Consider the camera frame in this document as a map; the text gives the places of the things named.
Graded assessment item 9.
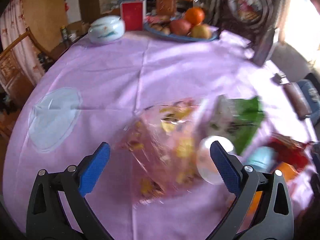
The red snack package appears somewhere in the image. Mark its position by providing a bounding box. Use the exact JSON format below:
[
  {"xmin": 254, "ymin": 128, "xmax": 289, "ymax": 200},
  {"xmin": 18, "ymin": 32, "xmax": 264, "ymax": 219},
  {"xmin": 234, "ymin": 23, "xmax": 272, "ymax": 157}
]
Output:
[{"xmin": 268, "ymin": 133, "xmax": 313, "ymax": 172}]

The clear plastic cup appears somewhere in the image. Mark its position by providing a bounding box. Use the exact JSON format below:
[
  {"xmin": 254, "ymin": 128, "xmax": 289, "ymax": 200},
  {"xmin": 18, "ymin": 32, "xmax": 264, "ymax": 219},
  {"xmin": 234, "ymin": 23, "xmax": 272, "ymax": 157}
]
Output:
[{"xmin": 196, "ymin": 135, "xmax": 235, "ymax": 185}]

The green snack bag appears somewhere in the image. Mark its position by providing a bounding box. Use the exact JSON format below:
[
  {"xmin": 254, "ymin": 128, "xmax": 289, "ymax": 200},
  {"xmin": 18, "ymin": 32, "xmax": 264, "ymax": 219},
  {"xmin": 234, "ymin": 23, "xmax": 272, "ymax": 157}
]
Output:
[{"xmin": 226, "ymin": 96, "xmax": 265, "ymax": 155}]

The clear pink plastic wrapper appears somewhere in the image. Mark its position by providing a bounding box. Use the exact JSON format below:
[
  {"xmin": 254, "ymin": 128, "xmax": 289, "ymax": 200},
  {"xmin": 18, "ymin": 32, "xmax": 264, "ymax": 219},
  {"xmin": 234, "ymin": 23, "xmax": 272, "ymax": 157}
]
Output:
[{"xmin": 113, "ymin": 98, "xmax": 209, "ymax": 205}]

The blue cushioned chair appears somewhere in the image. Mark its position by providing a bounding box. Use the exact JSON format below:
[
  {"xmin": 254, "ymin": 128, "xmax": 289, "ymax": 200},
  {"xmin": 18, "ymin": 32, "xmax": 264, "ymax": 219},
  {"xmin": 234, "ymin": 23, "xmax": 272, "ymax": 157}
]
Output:
[{"xmin": 297, "ymin": 72, "xmax": 319, "ymax": 126}]

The purple tablecloth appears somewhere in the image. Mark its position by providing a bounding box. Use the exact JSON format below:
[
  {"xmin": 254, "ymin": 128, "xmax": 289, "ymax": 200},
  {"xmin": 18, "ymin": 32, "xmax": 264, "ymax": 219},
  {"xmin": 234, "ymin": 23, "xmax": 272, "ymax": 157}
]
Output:
[{"xmin": 3, "ymin": 32, "xmax": 317, "ymax": 239}]

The wooden armchair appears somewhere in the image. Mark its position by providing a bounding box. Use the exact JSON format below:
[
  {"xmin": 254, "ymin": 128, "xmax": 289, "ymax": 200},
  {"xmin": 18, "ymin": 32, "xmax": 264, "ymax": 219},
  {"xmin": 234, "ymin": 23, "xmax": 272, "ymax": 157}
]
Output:
[{"xmin": 1, "ymin": 27, "xmax": 56, "ymax": 108}]

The blue fruit plate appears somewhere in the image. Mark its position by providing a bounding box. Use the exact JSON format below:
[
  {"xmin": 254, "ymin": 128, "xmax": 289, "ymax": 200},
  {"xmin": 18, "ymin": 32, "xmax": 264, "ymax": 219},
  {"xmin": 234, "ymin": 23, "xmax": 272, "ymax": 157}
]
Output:
[{"xmin": 143, "ymin": 21, "xmax": 220, "ymax": 43}]

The pink floral curtain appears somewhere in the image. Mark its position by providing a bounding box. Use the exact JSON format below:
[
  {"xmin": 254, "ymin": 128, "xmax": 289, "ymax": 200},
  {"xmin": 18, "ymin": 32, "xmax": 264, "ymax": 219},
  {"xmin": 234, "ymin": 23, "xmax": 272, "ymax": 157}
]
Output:
[{"xmin": 1, "ymin": 0, "xmax": 45, "ymax": 85}]

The white ceramic lidded jar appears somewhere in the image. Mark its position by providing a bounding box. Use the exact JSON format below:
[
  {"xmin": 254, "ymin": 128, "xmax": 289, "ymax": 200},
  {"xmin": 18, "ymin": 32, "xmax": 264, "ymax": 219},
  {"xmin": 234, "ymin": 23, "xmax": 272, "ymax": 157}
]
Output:
[{"xmin": 88, "ymin": 16, "xmax": 125, "ymax": 44}]

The red apple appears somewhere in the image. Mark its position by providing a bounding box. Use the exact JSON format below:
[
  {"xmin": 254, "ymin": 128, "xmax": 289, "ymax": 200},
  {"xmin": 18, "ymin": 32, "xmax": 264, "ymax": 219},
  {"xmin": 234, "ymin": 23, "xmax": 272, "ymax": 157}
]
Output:
[{"xmin": 169, "ymin": 19, "xmax": 192, "ymax": 36}]

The orange fruit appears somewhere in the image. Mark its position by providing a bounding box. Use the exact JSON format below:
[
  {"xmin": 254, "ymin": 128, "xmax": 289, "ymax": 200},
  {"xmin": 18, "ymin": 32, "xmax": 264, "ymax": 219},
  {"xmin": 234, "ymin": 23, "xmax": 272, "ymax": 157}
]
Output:
[{"xmin": 184, "ymin": 7, "xmax": 205, "ymax": 25}]

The red box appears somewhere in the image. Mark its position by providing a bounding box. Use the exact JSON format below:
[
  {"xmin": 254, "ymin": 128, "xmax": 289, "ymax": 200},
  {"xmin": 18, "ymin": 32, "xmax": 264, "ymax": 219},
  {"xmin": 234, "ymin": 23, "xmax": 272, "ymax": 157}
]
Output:
[{"xmin": 120, "ymin": 0, "xmax": 146, "ymax": 31}]

